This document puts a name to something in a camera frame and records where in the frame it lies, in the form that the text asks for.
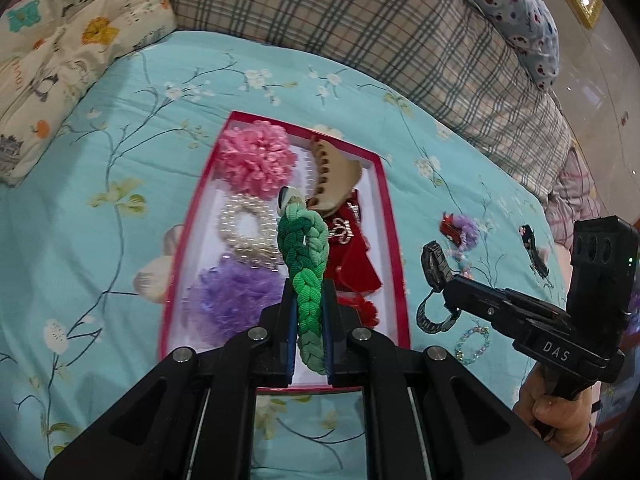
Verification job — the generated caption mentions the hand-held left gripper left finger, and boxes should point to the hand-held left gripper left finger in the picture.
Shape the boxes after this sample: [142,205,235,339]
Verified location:
[45,280,296,480]

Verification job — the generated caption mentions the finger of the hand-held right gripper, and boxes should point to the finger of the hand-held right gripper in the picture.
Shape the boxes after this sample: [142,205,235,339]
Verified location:
[444,275,522,347]

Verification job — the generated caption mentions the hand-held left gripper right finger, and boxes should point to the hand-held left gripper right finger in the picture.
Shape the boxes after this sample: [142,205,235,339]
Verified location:
[322,280,571,480]

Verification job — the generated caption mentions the red flower hair clip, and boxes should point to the red flower hair clip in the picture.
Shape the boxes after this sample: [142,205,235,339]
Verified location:
[335,292,381,333]

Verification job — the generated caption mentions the black digital wristwatch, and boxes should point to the black digital wristwatch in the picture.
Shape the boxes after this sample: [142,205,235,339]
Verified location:
[416,240,463,336]

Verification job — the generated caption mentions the purple ruffled scrunchie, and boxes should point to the purple ruffled scrunchie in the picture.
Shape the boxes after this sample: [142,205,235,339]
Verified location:
[182,255,286,348]

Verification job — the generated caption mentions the green braided hair tie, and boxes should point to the green braided hair tie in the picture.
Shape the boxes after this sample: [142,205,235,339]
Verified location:
[276,186,329,376]

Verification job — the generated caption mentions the red velvet bow clip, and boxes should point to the red velvet bow clip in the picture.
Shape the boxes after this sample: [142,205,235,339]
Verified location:
[320,190,385,293]

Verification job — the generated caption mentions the white pearl bracelet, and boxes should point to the white pearl bracelet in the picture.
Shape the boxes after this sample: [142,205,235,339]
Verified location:
[217,197,286,271]

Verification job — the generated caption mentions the red shallow tray box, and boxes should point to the red shallow tray box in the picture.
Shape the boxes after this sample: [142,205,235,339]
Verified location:
[157,110,412,391]

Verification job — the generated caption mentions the beige hair claw clip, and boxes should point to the beige hair claw clip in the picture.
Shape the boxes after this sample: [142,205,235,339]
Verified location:
[305,135,363,217]

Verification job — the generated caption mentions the pink ruffled scrunchie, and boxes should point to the pink ruffled scrunchie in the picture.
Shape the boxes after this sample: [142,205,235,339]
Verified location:
[214,122,298,198]

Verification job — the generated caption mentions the person's right forearm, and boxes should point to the person's right forearm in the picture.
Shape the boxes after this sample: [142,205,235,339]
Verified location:
[560,425,608,480]

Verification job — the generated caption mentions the person's right hand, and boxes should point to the person's right hand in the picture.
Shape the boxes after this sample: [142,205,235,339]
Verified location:
[514,366,595,457]

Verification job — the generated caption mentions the small black hair clip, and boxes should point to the small black hair clip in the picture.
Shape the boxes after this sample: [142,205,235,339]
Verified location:
[520,224,551,281]

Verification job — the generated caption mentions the pink plaid blanket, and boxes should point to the pink plaid blanket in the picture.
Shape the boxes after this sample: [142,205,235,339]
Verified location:
[545,140,601,251]

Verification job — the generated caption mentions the teal floral bedsheet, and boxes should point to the teal floral bedsheet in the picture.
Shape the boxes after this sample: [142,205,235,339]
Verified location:
[0,30,571,480]

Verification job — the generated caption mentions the blue spotted pillow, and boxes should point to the blue spotted pillow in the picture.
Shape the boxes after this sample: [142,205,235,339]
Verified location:
[430,0,561,91]

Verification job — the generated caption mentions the plaid pillow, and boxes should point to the plaid pillow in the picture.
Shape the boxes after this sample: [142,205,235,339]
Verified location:
[155,0,573,206]

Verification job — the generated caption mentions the cartoon print pillow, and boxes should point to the cartoon print pillow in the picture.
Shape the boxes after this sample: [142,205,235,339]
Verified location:
[0,0,177,188]

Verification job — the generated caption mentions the white blue bead string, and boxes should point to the white blue bead string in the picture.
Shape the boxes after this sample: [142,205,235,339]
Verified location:
[451,246,474,279]

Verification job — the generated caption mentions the pastel bead bracelet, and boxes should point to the pastel bead bracelet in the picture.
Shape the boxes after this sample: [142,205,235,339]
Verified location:
[454,325,492,366]

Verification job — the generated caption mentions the small purple hair tie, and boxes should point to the small purple hair tie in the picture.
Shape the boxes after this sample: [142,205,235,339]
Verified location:
[440,211,481,250]

